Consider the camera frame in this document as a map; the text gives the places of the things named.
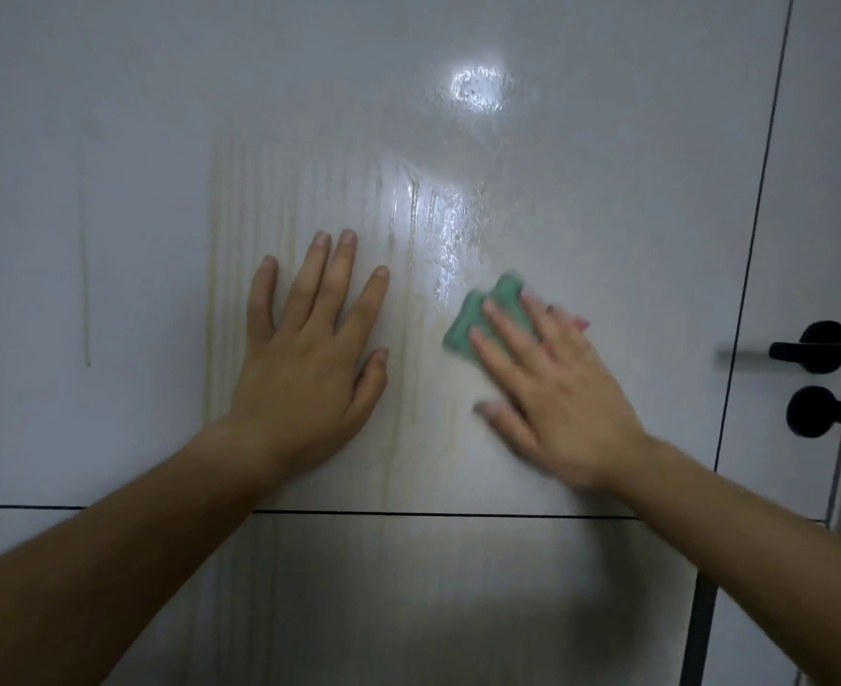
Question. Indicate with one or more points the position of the person's right hand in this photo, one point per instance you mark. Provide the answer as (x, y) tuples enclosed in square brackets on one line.
[(570, 407)]

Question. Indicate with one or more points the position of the person's left hand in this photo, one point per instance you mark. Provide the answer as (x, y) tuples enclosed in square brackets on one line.
[(299, 392)]

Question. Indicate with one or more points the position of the person's left thumb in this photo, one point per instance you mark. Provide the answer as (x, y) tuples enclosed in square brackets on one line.
[(370, 382)]

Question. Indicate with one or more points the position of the person's left middle finger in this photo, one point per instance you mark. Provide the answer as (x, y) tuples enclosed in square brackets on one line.
[(335, 278)]

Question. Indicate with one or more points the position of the person's right thumb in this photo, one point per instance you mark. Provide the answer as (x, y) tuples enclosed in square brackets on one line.
[(503, 421)]

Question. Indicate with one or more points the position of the person's right middle finger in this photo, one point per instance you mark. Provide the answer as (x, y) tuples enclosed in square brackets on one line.
[(513, 332)]

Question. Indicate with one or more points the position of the person's left little finger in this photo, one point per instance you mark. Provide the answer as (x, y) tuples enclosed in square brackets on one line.
[(262, 296)]

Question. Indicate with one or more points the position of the green cleaning sponge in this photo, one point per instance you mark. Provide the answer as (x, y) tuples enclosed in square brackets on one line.
[(483, 317)]

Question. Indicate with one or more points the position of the person's right forearm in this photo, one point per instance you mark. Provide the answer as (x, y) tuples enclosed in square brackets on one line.
[(756, 557)]

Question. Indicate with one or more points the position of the person's left forearm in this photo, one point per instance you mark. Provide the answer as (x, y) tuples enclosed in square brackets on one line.
[(99, 571)]

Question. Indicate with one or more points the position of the black door lock knob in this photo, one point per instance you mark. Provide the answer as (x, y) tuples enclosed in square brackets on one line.
[(820, 412)]

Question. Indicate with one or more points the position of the white door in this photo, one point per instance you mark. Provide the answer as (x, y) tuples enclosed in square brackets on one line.
[(806, 207)]

